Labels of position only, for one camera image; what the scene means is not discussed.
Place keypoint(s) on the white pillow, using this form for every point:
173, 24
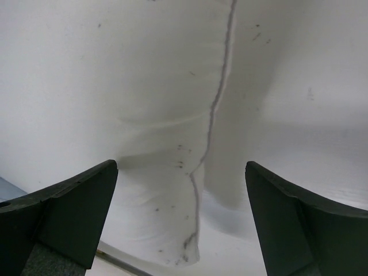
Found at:
182, 94

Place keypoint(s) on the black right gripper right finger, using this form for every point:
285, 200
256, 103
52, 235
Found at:
303, 233

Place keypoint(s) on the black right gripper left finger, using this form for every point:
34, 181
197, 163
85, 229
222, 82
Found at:
56, 230

